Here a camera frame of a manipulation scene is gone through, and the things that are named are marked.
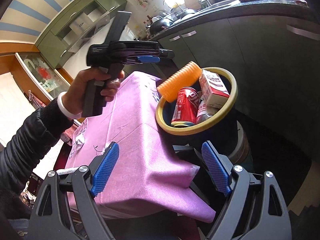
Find orange foam net sleeve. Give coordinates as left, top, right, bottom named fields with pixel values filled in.
left=157, top=61, right=202, bottom=102

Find red white milk carton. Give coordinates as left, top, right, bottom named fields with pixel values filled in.
left=199, top=70, right=229, bottom=109

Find white snack wrapper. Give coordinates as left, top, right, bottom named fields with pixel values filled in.
left=73, top=133, right=85, bottom=151

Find black jacket left forearm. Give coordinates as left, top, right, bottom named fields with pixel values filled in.
left=1, top=99, right=73, bottom=219

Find yellow rimmed trash bin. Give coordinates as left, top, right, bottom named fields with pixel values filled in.
left=155, top=67, right=252, bottom=165

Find person's left hand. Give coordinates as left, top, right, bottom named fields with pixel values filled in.
left=62, top=68, right=125, bottom=115

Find glass sliding door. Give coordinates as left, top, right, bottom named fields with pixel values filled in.
left=15, top=53, right=70, bottom=100

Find red soda can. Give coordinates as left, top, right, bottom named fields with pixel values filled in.
left=171, top=87, right=200, bottom=128

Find pink floral tablecloth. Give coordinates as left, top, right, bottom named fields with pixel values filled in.
left=66, top=72, right=215, bottom=223

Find dark counter base cabinets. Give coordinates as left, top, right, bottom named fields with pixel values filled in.
left=150, top=2, right=320, bottom=205

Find white jade bracelet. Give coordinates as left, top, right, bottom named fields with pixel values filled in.
left=56, top=91, right=82, bottom=120

